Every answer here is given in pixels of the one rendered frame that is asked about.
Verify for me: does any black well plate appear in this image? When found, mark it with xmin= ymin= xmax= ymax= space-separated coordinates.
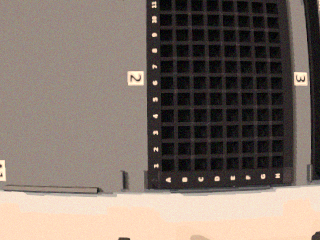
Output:
xmin=146 ymin=0 xmax=293 ymax=189

